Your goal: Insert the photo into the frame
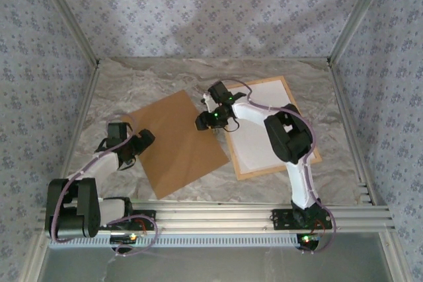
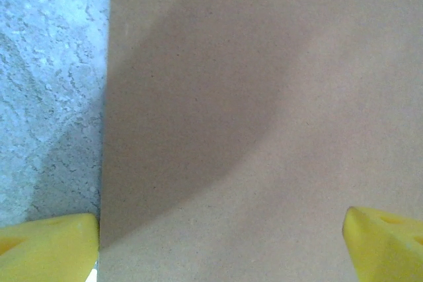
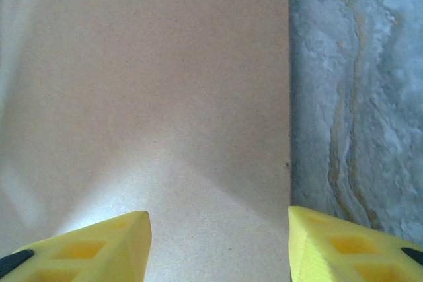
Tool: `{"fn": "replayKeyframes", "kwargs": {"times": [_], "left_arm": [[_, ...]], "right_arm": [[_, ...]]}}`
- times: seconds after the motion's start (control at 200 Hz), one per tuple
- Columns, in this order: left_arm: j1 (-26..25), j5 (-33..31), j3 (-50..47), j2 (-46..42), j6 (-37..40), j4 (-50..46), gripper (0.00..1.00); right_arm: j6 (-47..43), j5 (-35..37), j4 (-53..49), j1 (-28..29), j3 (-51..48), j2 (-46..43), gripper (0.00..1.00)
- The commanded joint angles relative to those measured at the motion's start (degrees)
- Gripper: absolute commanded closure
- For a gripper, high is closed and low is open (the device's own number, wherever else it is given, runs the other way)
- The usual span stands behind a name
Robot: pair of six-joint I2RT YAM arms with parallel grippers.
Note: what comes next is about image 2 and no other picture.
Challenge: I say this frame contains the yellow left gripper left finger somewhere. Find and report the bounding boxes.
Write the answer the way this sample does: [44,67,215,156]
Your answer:
[0,212,100,282]

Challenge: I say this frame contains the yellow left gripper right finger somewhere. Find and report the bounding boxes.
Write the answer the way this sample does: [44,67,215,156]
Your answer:
[342,205,423,282]

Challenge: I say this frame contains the brown backing board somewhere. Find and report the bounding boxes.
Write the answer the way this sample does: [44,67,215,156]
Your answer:
[98,0,423,282]

